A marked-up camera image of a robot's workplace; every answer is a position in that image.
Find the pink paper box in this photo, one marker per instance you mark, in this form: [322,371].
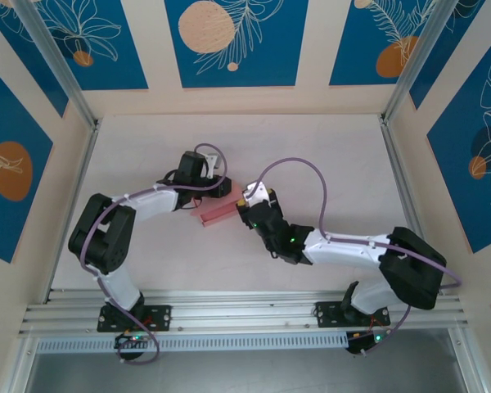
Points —
[217,213]

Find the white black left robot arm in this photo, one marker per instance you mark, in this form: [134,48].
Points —
[102,241]

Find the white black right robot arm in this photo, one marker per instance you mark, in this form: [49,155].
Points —
[413,270]

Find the blue poster lily flower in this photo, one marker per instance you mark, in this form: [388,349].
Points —
[122,61]

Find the blue illustrated poster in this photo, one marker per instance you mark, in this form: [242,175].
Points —
[270,61]

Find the grey metal sheet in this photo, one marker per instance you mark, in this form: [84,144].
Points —
[245,372]

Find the blue poster fern orange circle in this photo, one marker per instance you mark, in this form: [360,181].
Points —
[352,49]

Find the blue poster orange circle flower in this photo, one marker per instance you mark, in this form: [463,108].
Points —
[24,123]

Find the blue poster dark circle flower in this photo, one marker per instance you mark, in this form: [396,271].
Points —
[454,184]

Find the blue poster white leaves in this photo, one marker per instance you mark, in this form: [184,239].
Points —
[452,28]
[24,37]

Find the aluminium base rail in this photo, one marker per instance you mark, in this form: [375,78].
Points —
[237,311]

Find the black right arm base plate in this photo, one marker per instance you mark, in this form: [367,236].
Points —
[325,313]

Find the aluminium side rail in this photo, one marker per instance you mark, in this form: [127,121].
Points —
[399,163]
[84,155]

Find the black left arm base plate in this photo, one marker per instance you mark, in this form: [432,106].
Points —
[161,317]

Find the aluminium corner post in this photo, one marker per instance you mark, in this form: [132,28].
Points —
[421,49]
[51,49]

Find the aluminium frame upright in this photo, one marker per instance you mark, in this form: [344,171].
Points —
[468,368]
[22,368]

